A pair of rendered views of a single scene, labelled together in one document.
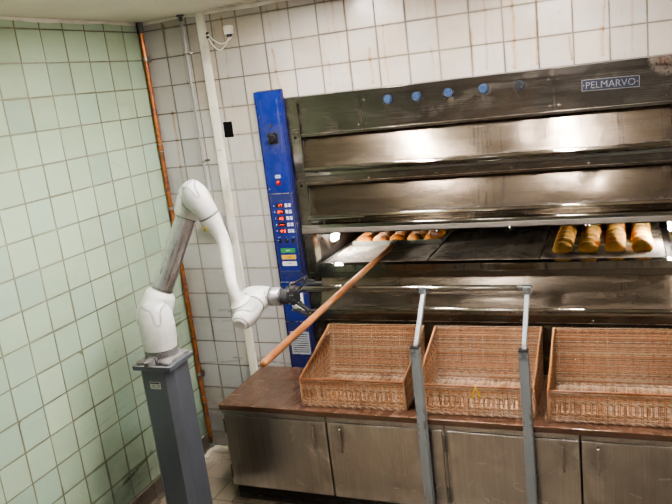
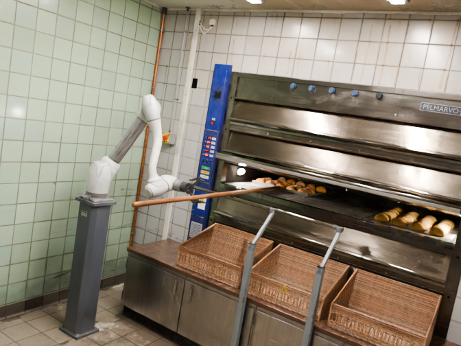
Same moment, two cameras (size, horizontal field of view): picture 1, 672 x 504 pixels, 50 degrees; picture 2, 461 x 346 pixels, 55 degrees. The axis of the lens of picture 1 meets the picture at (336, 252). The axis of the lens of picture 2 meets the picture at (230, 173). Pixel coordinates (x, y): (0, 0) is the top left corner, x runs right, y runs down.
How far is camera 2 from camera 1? 0.72 m
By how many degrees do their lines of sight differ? 11
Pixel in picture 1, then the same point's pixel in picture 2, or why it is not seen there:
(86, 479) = (29, 262)
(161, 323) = (100, 175)
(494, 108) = (359, 108)
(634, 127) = (449, 143)
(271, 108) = (222, 75)
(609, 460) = not seen: outside the picture
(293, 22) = (250, 25)
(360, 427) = (204, 290)
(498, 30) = (374, 56)
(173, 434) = (84, 248)
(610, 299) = (402, 260)
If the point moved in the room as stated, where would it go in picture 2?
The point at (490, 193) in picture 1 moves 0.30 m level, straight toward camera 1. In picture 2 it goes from (340, 164) to (333, 165)
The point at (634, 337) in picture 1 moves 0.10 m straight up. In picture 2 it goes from (411, 292) to (414, 278)
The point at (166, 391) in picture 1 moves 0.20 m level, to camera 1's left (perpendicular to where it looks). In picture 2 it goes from (88, 219) to (62, 213)
